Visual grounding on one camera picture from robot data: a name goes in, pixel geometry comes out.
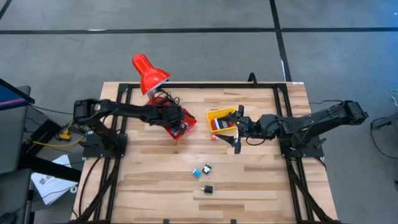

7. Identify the dark grey office furniture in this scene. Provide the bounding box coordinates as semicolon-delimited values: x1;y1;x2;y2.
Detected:
0;85;32;175

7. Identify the yellow plastic basket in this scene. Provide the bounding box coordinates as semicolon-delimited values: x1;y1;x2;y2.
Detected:
206;107;239;134

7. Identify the dark computer monitor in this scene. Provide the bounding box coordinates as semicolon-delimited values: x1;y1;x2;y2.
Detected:
0;78;36;112

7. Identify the red plastic basket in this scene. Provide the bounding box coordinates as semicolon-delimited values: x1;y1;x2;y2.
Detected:
164;105;198;140

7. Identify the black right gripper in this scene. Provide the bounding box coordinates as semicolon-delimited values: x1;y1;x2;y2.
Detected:
216;105;261;155

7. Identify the red desk lamp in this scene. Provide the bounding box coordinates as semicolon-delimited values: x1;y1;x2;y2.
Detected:
131;53;173;110

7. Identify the yellow cable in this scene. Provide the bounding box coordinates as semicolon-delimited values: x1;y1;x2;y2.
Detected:
30;129;86;149

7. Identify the black stand leg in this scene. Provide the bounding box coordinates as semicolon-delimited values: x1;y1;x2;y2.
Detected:
18;118;83;184

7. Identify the grey chair base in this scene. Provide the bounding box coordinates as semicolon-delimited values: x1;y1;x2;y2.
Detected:
370;111;398;131

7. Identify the black lamp cable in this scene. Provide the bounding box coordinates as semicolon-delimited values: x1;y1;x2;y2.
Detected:
154;88;182;108

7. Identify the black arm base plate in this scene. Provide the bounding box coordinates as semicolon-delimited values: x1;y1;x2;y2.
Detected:
82;136;128;159
279;132;325;159

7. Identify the white paper sheet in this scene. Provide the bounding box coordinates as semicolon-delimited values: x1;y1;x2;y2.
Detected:
30;154;79;206

